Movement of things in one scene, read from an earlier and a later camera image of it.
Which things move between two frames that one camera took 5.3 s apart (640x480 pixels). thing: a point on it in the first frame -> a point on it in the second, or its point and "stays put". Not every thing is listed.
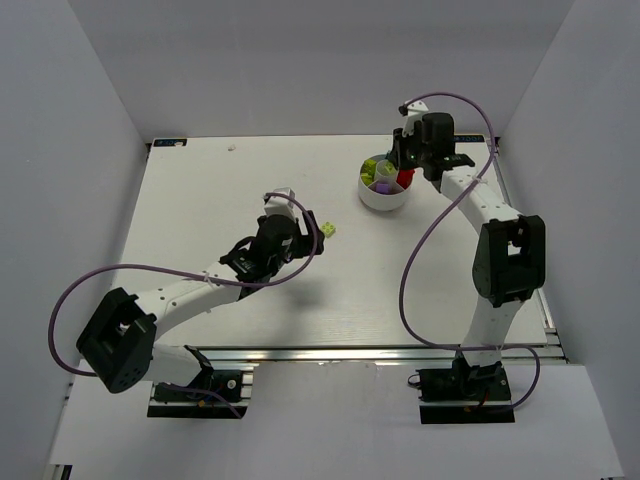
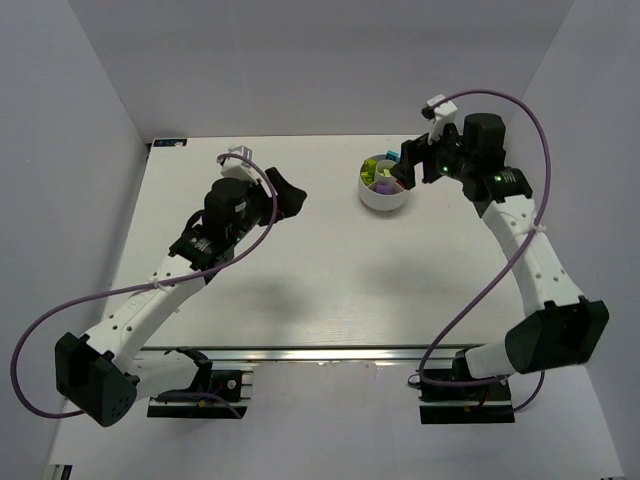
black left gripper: (307, 236) -> (271, 201)
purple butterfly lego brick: (383, 187) stays put
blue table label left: (169, 142) stays put
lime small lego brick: (367, 178) stays put
